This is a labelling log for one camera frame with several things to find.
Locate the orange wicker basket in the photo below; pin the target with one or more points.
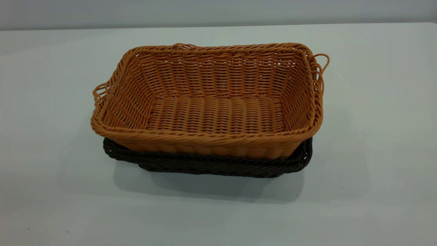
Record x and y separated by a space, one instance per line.
218 112

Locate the black wicker basket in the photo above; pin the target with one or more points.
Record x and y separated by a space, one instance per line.
211 165

